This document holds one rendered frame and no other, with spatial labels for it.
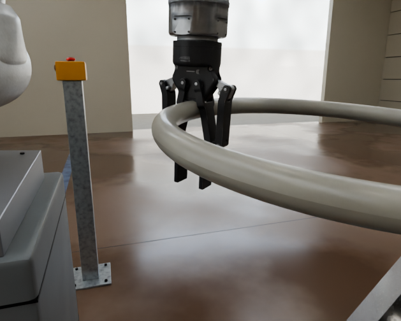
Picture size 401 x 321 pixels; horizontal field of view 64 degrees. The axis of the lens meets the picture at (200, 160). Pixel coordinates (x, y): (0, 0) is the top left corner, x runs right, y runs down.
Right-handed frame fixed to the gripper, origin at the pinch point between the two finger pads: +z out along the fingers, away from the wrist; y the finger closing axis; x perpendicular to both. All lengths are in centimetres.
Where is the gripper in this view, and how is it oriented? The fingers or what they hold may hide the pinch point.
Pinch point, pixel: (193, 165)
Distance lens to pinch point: 55.7
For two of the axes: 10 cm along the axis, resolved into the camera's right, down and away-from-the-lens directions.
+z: -0.4, 9.5, 3.0
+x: 5.4, -2.3, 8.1
